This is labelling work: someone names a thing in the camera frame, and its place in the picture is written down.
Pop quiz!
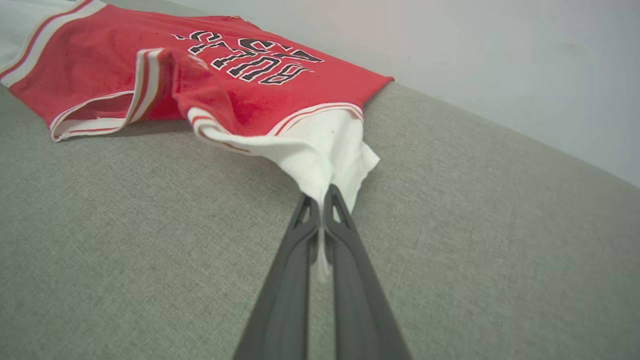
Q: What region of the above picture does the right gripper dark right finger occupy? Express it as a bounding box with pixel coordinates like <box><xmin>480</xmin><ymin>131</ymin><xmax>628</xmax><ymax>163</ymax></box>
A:
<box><xmin>322</xmin><ymin>183</ymin><xmax>412</xmax><ymax>360</ymax></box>

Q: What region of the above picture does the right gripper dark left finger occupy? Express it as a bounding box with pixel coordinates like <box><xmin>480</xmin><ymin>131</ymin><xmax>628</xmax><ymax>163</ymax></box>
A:
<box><xmin>232</xmin><ymin>194</ymin><xmax>320</xmax><ymax>360</ymax></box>

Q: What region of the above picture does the red white basketball jersey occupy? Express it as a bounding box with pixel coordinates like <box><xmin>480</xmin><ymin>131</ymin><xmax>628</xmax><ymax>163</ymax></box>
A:
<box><xmin>0</xmin><ymin>0</ymin><xmax>395</xmax><ymax>282</ymax></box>

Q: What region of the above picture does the grey fabric sofa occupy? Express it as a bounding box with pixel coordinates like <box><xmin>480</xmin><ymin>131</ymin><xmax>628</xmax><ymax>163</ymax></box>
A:
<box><xmin>0</xmin><ymin>0</ymin><xmax>640</xmax><ymax>360</ymax></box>

